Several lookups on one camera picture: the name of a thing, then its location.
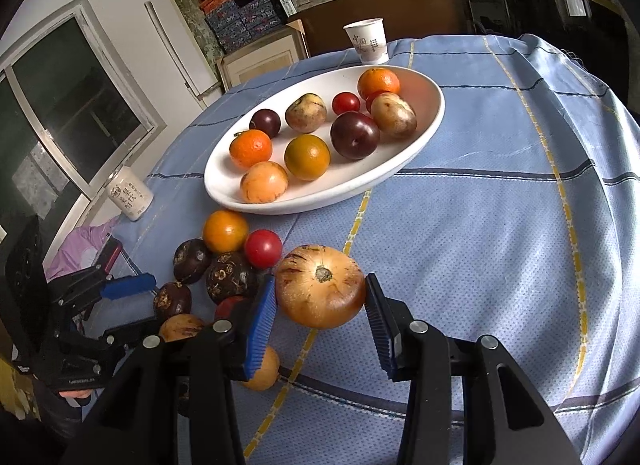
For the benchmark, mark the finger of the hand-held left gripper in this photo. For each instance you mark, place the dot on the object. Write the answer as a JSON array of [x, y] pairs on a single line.
[[130, 285], [132, 330]]

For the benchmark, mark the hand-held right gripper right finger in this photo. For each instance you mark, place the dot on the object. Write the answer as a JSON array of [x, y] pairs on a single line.
[[380, 335]]

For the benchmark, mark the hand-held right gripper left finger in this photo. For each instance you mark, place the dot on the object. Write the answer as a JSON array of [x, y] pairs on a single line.
[[260, 330]]

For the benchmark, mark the small yellow orange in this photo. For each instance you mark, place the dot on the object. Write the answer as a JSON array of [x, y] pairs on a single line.
[[264, 371]]

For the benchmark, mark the dark purple passion fruit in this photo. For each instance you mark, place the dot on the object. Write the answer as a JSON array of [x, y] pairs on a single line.
[[191, 260], [231, 277], [171, 301]]

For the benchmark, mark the large striped tan passion fruit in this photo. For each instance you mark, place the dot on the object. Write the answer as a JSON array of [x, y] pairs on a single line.
[[320, 286]]

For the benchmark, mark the orange tan passion fruit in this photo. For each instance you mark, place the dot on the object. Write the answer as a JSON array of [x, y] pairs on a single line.
[[263, 182]]

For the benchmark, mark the white oval plate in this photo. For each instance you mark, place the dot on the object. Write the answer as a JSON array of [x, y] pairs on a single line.
[[325, 187]]

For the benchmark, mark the tangerine with green stem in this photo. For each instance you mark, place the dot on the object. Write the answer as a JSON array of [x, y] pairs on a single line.
[[251, 148]]

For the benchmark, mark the large dark plum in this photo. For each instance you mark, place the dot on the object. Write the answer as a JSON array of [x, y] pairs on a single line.
[[355, 135]]

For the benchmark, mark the small dark plum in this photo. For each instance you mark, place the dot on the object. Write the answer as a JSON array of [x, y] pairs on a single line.
[[265, 122]]

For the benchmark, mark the speckled tan passion fruit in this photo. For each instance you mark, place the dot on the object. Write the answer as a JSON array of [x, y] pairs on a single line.
[[393, 115], [306, 112]]

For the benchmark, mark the large orange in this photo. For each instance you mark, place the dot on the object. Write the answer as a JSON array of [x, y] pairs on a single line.
[[379, 83]]

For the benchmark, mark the person's left hand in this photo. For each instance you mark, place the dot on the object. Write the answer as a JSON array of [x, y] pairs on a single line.
[[75, 397]]

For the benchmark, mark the red phone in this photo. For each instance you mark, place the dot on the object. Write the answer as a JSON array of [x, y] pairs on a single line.
[[107, 255]]

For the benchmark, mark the purple cloth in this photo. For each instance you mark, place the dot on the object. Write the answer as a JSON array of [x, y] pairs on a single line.
[[75, 250]]

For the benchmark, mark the white beverage can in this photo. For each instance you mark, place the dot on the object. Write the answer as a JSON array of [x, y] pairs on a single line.
[[130, 195]]

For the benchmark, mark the blue checked tablecloth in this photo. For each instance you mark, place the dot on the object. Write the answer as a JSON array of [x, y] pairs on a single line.
[[475, 245]]

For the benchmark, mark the green marbled board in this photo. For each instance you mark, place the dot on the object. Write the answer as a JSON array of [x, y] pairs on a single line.
[[197, 30]]

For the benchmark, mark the stack of blue patterned boxes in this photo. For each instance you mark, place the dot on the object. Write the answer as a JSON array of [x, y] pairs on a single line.
[[245, 20]]

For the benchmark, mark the white printed paper cup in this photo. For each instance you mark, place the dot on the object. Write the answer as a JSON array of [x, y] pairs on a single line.
[[367, 40]]

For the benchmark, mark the brown board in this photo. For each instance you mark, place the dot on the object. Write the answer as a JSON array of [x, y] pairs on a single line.
[[400, 15]]

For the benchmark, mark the glossy black panel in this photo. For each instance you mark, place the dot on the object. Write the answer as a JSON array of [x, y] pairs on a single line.
[[525, 5]]

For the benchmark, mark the window with white frame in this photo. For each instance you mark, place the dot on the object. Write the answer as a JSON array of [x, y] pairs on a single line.
[[75, 95]]

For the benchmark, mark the white wall strip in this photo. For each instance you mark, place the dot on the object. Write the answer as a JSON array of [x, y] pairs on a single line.
[[175, 45]]

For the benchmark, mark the wooden picture frame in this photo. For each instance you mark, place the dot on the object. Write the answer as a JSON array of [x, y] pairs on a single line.
[[260, 57]]

